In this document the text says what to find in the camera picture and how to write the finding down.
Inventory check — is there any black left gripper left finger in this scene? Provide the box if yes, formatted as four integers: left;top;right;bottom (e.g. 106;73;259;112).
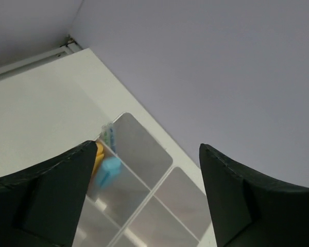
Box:
0;140;97;246

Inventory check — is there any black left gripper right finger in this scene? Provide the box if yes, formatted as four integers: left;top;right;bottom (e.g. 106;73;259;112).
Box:
199;144;309;246

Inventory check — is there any pink orange highlighter pen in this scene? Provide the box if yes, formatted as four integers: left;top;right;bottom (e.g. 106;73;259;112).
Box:
92;142;104;175

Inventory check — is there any blue highlighter pen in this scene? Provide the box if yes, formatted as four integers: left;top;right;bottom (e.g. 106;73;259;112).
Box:
94;156;122;189

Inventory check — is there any green highlighter pen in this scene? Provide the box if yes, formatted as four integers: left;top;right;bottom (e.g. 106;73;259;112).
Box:
101;125;110;146

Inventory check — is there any blue ballpoint pen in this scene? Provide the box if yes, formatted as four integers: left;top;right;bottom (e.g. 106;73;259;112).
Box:
108;122;116;153

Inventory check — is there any left white compartment organizer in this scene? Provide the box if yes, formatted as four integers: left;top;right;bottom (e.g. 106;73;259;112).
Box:
73;113;173;246

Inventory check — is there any white compartment organizer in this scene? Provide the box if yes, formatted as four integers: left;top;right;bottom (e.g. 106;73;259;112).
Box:
73;113;173;246
113;167;211;246

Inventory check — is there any right white compartment organizer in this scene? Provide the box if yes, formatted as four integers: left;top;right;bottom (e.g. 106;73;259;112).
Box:
113;167;211;246

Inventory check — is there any aluminium table edge rail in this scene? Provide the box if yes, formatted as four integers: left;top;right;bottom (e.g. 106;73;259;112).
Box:
0;38;82;80

